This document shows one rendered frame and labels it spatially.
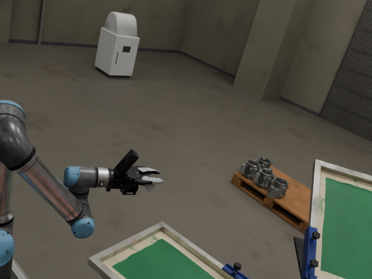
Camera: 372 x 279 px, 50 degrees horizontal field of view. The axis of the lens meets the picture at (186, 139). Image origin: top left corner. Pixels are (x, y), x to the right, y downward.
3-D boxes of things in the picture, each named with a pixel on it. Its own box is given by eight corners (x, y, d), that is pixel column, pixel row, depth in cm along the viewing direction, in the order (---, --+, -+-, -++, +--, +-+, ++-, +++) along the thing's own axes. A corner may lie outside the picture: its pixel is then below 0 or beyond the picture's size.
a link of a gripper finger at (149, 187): (160, 190, 157) (137, 186, 154) (164, 178, 154) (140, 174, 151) (160, 195, 154) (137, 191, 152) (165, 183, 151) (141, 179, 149)
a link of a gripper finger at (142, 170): (153, 177, 163) (133, 179, 157) (157, 165, 160) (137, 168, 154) (156, 182, 160) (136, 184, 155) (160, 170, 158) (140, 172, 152)
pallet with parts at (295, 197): (227, 183, 540) (236, 160, 526) (263, 171, 607) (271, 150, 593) (310, 238, 467) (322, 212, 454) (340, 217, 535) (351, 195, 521)
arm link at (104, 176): (96, 163, 147) (99, 177, 141) (108, 163, 149) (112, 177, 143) (92, 179, 151) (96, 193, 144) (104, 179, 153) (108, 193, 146)
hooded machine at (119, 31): (132, 78, 881) (145, 19, 832) (109, 78, 836) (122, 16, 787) (115, 68, 919) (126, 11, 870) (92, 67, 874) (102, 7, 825)
